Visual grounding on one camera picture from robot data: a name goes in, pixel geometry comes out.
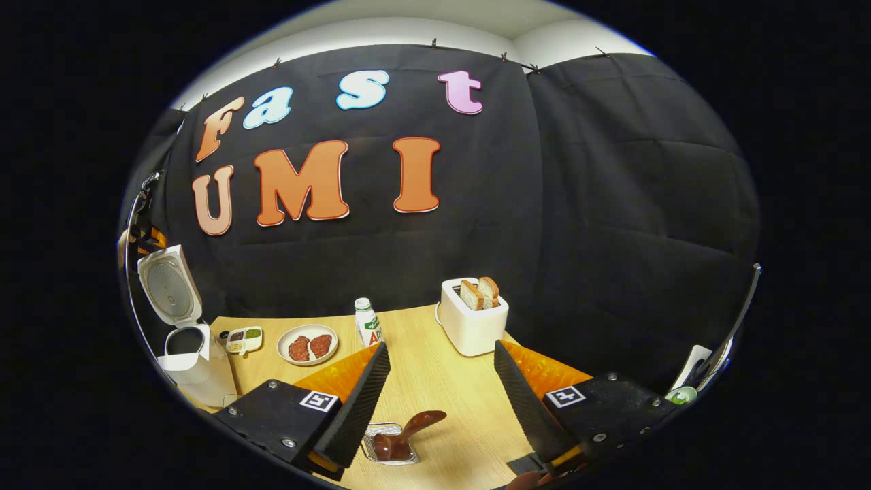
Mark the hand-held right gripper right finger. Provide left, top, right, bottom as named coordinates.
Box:
left=493, top=340, right=681, bottom=477

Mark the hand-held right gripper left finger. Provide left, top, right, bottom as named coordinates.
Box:
left=214, top=342, right=392, bottom=480

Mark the metal wire chopstick holder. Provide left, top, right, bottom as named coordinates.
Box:
left=361, top=422, right=419, bottom=467

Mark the white rice cooker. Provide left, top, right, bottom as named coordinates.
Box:
left=137, top=245, right=235, bottom=408

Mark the brown wooden spoon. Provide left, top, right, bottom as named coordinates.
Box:
left=372, top=410, right=448, bottom=461

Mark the white drink bottle green label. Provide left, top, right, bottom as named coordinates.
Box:
left=354, top=297, right=383, bottom=348

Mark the white toaster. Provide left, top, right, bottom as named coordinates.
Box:
left=439, top=278, right=510, bottom=357

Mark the white round plate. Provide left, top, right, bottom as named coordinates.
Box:
left=277, top=324, right=340, bottom=367

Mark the white divided seasoning dish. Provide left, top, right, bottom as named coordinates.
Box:
left=226, top=327, right=263, bottom=355

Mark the black backdrop cloth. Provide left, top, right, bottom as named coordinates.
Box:
left=119, top=44, right=761, bottom=395

